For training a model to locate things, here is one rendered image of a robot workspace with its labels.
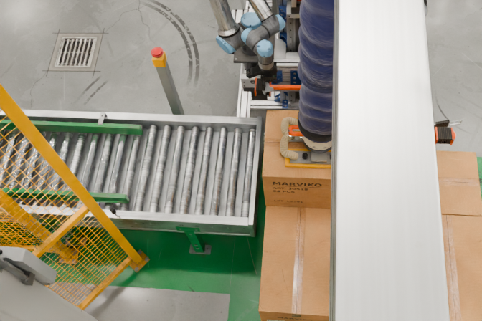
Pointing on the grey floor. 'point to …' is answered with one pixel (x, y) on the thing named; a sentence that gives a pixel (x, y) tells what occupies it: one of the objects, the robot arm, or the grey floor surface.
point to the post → (168, 84)
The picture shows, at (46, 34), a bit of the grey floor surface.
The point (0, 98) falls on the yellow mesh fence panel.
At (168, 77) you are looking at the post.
